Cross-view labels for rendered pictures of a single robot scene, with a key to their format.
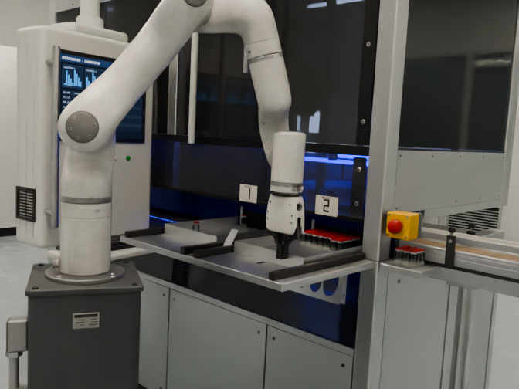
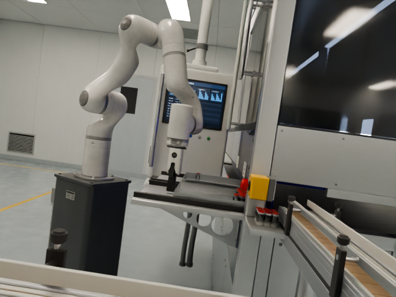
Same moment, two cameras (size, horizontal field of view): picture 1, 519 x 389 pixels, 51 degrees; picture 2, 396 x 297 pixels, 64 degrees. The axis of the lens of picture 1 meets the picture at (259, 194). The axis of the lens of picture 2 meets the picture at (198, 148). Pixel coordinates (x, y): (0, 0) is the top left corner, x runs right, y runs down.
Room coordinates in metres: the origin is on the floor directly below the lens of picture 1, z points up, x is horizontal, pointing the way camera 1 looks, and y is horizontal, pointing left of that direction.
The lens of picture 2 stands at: (0.69, -1.03, 1.14)
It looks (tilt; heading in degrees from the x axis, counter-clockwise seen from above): 3 degrees down; 49
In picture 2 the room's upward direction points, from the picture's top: 8 degrees clockwise
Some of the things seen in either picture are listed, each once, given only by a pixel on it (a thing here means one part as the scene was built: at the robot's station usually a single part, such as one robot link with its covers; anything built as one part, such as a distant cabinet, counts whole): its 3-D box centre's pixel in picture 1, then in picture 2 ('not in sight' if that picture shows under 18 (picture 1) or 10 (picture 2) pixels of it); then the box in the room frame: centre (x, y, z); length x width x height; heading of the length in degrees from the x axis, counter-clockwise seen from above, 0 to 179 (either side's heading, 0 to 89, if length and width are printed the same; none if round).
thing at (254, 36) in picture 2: (219, 56); (249, 73); (2.05, 0.17, 1.50); 0.47 x 0.01 x 0.59; 47
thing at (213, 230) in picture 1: (228, 230); (217, 182); (1.84, 0.10, 0.90); 0.34 x 0.26 x 0.04; 137
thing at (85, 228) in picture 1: (86, 238); (96, 158); (1.33, 0.42, 0.95); 0.19 x 0.19 x 0.18
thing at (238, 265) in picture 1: (248, 249); (201, 192); (1.67, 0.03, 0.87); 0.70 x 0.48 x 0.02; 47
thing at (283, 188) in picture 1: (286, 187); (177, 142); (1.42, -0.07, 1.09); 0.09 x 0.08 x 0.03; 47
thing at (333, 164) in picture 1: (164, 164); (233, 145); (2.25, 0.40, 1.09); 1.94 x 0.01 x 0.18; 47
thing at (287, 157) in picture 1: (287, 156); (181, 121); (1.43, -0.07, 1.17); 0.09 x 0.08 x 0.13; 11
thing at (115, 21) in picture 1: (136, 63); (240, 88); (2.42, 0.56, 1.50); 0.49 x 0.01 x 0.59; 47
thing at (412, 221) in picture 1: (403, 224); (260, 187); (1.52, -0.41, 0.99); 0.08 x 0.07 x 0.07; 137
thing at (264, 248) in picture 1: (305, 248); (218, 195); (1.61, -0.15, 0.90); 0.34 x 0.26 x 0.04; 137
